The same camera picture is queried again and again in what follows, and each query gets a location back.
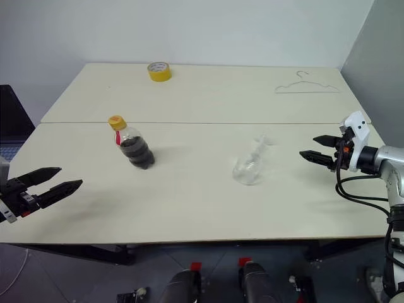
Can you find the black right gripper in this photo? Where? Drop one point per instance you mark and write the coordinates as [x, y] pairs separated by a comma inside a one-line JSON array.
[[342, 154]]

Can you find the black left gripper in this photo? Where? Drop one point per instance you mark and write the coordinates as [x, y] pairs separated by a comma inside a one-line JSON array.
[[15, 197]]

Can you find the yellow bottle cap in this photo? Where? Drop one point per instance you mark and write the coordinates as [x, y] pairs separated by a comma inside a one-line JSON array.
[[116, 122]]

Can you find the dark liquid plastic bottle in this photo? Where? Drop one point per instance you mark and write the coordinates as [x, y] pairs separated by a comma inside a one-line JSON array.
[[137, 151]]

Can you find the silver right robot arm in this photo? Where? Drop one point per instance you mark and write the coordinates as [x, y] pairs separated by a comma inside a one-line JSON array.
[[393, 164]]

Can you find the black laptop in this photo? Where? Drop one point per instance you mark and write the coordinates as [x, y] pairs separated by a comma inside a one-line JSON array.
[[12, 123]]

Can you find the clear glass flask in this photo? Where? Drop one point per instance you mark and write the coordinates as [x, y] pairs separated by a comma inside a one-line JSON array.
[[247, 172]]

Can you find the red tag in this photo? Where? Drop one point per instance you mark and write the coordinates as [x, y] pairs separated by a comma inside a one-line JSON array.
[[196, 266], [245, 261]]

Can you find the grey sneaker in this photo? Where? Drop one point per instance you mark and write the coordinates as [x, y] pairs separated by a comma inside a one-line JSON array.
[[370, 281]]

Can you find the dark rounded shape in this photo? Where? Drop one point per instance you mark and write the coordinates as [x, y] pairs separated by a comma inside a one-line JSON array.
[[259, 284], [183, 287]]

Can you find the yellow tape roll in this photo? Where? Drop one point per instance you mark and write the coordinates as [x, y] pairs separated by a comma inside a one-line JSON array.
[[159, 75]]

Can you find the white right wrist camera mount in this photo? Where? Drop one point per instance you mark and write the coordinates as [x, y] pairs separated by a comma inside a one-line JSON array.
[[360, 132]]

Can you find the black table frame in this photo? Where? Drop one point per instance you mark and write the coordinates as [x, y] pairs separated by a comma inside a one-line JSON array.
[[82, 252]]

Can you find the small black floor bracket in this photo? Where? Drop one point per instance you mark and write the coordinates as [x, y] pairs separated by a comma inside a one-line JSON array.
[[303, 288], [132, 296]]

